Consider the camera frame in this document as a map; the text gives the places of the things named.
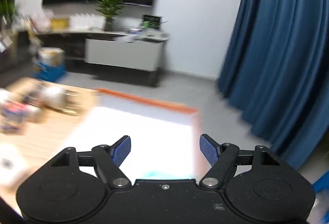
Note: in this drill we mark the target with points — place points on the potted bamboo plant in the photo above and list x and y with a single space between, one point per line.
111 6

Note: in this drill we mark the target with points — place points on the white plastic adapter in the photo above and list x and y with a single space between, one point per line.
11 159

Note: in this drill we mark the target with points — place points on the blue crate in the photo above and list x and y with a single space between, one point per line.
321 184

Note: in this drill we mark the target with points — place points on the white grey television cabinet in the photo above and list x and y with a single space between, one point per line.
123 55

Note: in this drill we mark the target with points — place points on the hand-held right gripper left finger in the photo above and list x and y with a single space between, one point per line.
122 150

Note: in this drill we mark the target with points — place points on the blue curtain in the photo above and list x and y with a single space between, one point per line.
277 46

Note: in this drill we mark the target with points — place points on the green black box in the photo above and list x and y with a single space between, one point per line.
151 22

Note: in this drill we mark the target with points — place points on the yellow box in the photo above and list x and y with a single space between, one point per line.
59 23

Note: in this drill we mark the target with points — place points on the orange white cardboard box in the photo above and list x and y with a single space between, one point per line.
144 131

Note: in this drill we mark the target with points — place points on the blue plastic bag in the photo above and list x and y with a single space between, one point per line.
48 71

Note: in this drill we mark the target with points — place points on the red blue playing card pack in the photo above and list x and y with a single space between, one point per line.
11 114

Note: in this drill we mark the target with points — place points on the leafy green houseplant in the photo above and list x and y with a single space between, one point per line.
7 9

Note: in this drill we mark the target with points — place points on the dark glass side table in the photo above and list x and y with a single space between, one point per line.
11 56

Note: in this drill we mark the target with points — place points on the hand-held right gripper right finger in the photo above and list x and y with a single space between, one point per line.
208 149

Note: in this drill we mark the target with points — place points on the white router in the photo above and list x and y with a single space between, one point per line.
84 20

